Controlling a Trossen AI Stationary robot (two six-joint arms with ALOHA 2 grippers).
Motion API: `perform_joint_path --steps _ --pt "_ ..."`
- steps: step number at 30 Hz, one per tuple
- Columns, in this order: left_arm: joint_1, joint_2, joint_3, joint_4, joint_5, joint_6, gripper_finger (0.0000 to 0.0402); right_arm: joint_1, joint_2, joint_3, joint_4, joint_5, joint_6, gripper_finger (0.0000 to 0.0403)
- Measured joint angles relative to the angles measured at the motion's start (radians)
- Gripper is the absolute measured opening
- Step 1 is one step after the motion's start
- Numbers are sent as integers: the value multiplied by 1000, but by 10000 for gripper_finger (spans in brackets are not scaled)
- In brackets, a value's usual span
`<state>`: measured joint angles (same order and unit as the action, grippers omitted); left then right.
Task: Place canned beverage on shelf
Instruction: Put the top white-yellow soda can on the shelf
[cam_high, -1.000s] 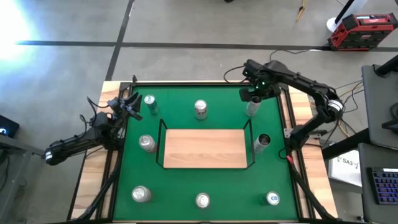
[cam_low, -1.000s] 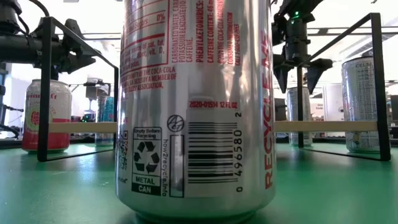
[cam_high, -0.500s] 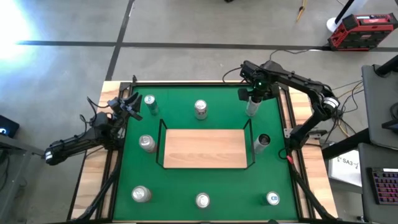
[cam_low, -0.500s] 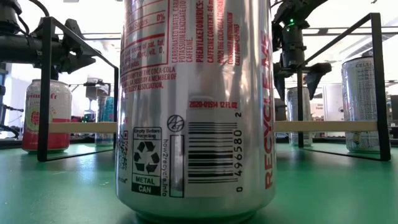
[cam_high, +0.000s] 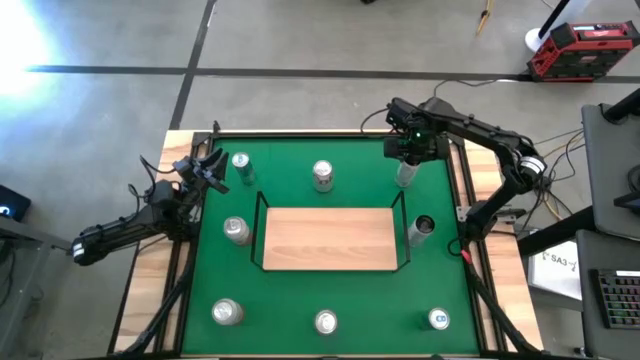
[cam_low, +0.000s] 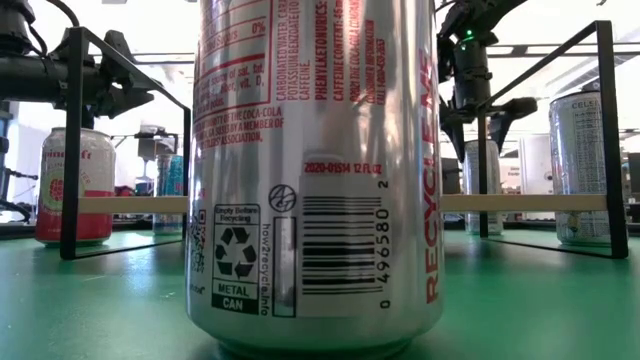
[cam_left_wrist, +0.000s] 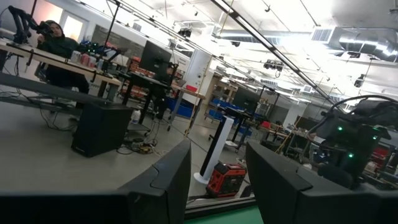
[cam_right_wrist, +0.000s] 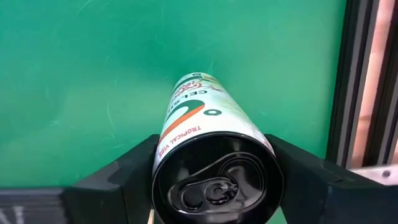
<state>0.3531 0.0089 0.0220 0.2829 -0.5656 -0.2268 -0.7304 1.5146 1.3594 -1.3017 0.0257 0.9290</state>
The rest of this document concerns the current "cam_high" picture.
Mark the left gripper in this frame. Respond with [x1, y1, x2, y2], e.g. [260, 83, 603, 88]
[172, 148, 231, 195]

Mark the blue silver Red Bull can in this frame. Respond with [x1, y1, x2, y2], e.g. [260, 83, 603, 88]
[231, 152, 257, 187]
[427, 307, 451, 332]

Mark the white Celsius can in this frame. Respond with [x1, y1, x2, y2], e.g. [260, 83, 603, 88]
[407, 214, 436, 248]
[394, 159, 421, 189]

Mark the silver Diet Coke can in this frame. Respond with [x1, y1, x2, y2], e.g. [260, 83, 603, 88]
[312, 159, 335, 194]
[314, 309, 339, 336]

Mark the silver beverage can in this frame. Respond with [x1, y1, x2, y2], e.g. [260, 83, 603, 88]
[210, 298, 246, 327]

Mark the white red Spindrift can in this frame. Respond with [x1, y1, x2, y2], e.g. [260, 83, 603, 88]
[223, 216, 253, 247]

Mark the white black tower stand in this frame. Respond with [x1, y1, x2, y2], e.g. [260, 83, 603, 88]
[524, 0, 594, 54]

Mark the green table mat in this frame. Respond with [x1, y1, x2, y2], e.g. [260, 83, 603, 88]
[180, 137, 481, 356]

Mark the white paper sign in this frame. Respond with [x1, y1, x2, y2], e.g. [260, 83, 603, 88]
[527, 239, 584, 301]

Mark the red black toolbox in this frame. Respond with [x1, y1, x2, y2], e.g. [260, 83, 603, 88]
[525, 19, 640, 84]

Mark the grey desk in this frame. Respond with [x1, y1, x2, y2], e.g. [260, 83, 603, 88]
[580, 102, 640, 241]
[574, 228, 640, 360]

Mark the black display device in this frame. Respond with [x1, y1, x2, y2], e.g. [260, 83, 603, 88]
[0, 183, 32, 224]

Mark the colourful backlit keyboard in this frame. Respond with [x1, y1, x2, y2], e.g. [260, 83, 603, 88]
[592, 268, 640, 331]

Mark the wooden shelf black metal frame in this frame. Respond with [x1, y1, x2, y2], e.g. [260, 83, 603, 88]
[249, 189, 412, 274]

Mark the yellow handled tool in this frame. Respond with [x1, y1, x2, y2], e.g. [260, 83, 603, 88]
[474, 0, 496, 37]

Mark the yellow black cable bundle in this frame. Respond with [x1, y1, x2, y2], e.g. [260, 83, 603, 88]
[532, 127, 586, 224]

